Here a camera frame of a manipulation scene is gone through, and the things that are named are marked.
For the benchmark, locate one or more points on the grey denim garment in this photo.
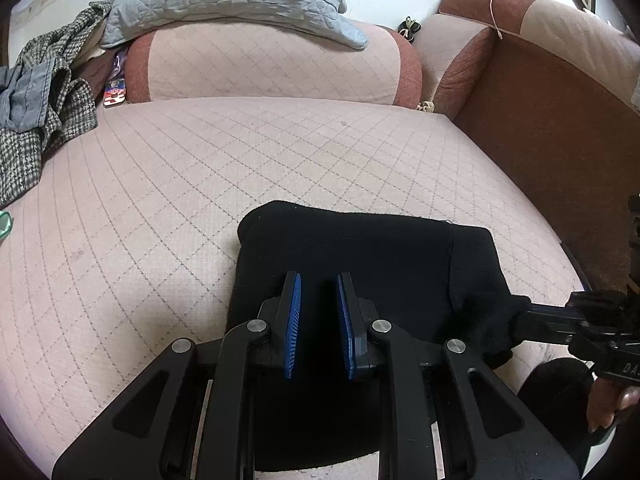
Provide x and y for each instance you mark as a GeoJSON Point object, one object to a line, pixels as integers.
{"type": "Point", "coordinates": [25, 100]}

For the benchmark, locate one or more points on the houndstooth coat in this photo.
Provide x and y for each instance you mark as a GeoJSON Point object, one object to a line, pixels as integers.
{"type": "Point", "coordinates": [25, 160]}

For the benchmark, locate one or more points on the red and blue packet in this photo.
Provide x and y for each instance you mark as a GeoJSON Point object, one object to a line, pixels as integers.
{"type": "Point", "coordinates": [115, 92]}

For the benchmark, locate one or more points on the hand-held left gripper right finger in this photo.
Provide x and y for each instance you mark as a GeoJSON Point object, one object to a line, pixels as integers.
{"type": "Point", "coordinates": [345, 325]}

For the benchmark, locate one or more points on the person's right hand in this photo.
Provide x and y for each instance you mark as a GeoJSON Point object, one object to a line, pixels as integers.
{"type": "Point", "coordinates": [607, 405]}

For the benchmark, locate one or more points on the black pants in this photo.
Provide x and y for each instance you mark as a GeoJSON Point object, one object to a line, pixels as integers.
{"type": "Point", "coordinates": [390, 245]}

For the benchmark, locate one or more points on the dark purple cloth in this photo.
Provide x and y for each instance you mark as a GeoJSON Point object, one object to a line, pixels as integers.
{"type": "Point", "coordinates": [97, 72]}

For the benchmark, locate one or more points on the pink brown sofa back cushion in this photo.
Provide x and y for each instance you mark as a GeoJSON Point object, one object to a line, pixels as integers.
{"type": "Point", "coordinates": [450, 55]}
{"type": "Point", "coordinates": [275, 65]}

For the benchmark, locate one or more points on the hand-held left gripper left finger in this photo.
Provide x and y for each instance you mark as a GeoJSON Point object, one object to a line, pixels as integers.
{"type": "Point", "coordinates": [292, 325]}

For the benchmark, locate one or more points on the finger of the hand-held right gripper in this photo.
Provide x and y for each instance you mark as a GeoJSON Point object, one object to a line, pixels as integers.
{"type": "Point", "coordinates": [547, 322]}

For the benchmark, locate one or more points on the pink quilted sofa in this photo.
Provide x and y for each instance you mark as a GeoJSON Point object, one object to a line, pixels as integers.
{"type": "Point", "coordinates": [150, 210]}

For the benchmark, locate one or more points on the person's dark clothed leg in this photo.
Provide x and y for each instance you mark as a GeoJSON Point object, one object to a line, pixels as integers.
{"type": "Point", "coordinates": [555, 410]}

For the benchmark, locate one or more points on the white glove with green cuff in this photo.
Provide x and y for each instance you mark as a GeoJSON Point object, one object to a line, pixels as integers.
{"type": "Point", "coordinates": [3, 224]}

